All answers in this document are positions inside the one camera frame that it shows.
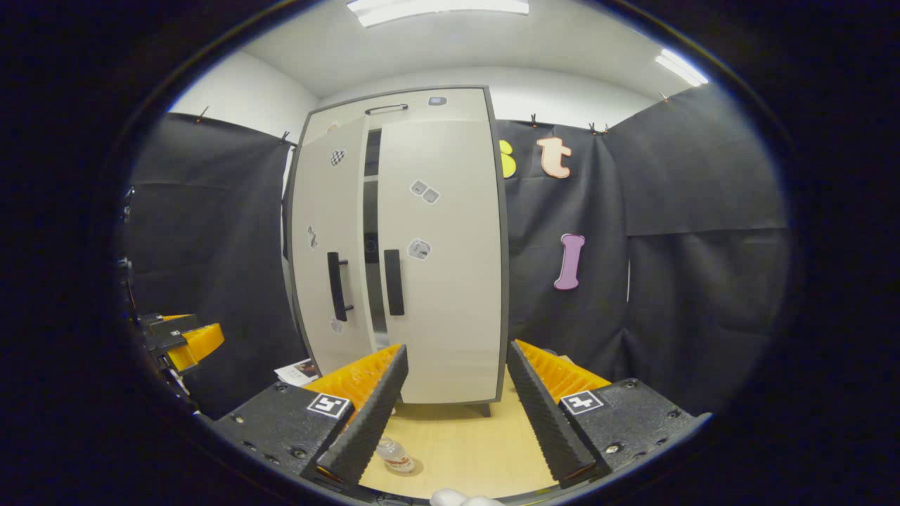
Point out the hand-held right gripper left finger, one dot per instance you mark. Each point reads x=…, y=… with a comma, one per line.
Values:
x=373, y=422

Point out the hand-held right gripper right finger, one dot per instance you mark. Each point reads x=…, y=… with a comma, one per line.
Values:
x=545, y=414

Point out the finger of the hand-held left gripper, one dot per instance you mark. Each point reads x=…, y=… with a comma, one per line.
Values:
x=172, y=325
x=204, y=339

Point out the clear plastic bottle red label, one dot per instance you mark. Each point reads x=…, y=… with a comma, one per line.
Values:
x=394, y=453

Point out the white cabinet door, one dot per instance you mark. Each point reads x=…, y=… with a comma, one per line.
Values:
x=316, y=281
x=457, y=316

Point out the white and grey cabinet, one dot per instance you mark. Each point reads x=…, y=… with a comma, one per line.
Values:
x=505, y=281

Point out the white cabinet drawer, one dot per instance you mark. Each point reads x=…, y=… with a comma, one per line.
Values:
x=464, y=112

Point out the brown and white box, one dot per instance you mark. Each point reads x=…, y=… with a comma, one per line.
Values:
x=295, y=372

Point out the black backdrop cloth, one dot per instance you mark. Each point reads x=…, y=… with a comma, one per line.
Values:
x=703, y=316

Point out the large ceiling light panel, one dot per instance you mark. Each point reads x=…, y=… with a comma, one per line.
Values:
x=436, y=10

